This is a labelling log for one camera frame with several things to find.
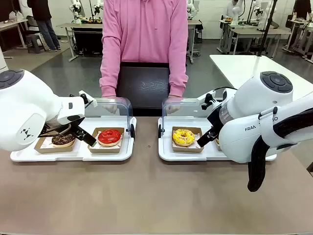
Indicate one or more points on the bystander in black clothes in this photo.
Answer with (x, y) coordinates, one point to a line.
(302, 8)

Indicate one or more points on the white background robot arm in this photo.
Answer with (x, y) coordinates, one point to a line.
(76, 11)

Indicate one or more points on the black cabinet under workbench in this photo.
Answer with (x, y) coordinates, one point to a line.
(88, 41)

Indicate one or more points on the yellow sprinkled donut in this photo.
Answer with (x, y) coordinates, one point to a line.
(183, 137)

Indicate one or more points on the grey plastic stool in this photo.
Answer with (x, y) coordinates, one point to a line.
(34, 42)

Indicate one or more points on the bystander in dark top, jeans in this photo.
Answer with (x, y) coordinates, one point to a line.
(44, 22)

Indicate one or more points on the white display tray base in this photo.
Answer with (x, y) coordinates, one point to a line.
(166, 151)
(107, 156)

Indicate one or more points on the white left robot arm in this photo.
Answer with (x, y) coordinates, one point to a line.
(29, 107)

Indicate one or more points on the black tripod pole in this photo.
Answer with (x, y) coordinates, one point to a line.
(266, 27)

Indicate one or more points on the bystander in white shirt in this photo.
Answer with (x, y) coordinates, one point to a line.
(232, 9)

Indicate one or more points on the person's left forearm pink sleeve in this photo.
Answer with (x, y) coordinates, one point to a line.
(178, 78)

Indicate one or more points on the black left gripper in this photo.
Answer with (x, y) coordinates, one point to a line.
(76, 131)

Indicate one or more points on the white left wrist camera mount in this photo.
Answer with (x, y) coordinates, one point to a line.
(88, 99)

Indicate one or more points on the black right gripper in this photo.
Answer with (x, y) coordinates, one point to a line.
(216, 120)

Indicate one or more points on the person's right forearm pink sleeve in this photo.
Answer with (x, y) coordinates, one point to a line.
(109, 78)

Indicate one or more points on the chocolate sprinkled donut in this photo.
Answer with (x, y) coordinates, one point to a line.
(64, 140)

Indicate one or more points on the person in pink hoodie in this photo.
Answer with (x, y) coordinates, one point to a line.
(144, 29)

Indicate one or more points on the clear display lid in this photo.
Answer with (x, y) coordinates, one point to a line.
(181, 107)
(122, 107)

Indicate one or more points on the dark brown serving tray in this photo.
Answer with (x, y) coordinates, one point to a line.
(143, 83)

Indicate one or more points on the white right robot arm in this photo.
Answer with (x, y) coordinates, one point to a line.
(249, 102)

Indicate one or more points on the light wooden background table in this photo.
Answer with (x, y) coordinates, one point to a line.
(12, 27)

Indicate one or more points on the person's left hand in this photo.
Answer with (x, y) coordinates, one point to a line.
(174, 104)

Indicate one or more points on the white cylindrical air purifier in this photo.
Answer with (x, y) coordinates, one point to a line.
(2, 57)

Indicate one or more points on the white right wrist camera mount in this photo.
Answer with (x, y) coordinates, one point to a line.
(207, 98)

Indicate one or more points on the person's right hand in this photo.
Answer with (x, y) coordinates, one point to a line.
(110, 104)

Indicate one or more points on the grey background workbench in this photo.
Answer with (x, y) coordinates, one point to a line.
(73, 25)

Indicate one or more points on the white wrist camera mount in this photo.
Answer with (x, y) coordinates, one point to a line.
(207, 98)
(88, 99)

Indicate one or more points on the long grey background table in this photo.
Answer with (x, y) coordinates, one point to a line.
(252, 31)

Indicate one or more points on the red glazed donut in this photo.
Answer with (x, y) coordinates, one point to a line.
(109, 137)

